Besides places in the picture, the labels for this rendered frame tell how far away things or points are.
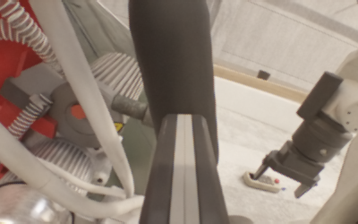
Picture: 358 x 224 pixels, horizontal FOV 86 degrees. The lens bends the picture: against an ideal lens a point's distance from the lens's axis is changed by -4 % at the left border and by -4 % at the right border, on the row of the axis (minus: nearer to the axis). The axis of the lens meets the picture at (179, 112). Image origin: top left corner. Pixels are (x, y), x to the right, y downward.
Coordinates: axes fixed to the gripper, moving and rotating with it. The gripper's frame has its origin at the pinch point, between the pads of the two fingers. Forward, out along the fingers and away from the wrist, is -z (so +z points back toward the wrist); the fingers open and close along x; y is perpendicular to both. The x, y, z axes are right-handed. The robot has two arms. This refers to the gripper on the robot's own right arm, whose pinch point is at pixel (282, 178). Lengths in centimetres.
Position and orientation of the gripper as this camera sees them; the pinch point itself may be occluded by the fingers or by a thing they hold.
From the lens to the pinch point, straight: 56.8
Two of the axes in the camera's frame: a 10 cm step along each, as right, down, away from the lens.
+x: -9.0, -4.1, 1.3
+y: -3.2, 4.5, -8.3
